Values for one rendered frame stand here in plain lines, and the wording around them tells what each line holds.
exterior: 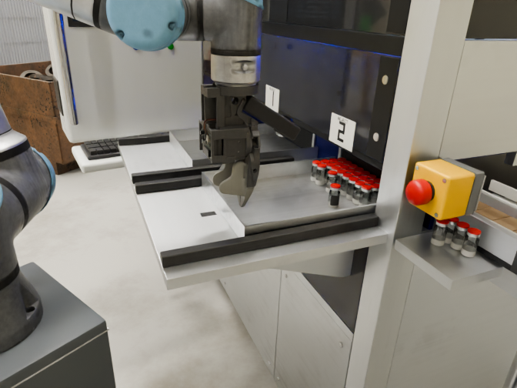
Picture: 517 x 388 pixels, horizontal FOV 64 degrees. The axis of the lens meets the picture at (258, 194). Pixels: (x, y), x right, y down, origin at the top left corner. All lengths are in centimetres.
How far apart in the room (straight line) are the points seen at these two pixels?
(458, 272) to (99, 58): 122
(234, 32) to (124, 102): 96
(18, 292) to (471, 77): 76
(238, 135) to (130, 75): 93
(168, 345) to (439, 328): 110
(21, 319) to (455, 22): 76
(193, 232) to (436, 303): 54
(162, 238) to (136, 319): 122
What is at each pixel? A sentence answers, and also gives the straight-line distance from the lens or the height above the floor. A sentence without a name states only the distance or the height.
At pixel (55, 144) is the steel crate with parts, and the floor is 26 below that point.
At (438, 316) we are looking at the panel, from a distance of 101.
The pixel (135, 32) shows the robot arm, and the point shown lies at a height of 122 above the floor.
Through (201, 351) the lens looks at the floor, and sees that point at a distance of 175.
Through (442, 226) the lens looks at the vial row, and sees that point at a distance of 76.
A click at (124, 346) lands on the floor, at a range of 182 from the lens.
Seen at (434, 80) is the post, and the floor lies 115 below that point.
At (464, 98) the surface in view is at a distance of 76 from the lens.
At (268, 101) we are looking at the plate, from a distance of 117.
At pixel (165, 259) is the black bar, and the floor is 89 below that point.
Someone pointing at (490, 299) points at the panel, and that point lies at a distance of 111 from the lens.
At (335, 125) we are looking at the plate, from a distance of 88.
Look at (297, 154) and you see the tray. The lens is 108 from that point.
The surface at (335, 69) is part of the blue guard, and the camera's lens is 88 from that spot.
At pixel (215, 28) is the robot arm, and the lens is 62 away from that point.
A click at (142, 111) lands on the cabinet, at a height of 89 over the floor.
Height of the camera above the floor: 124
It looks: 24 degrees down
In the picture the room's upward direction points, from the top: 2 degrees clockwise
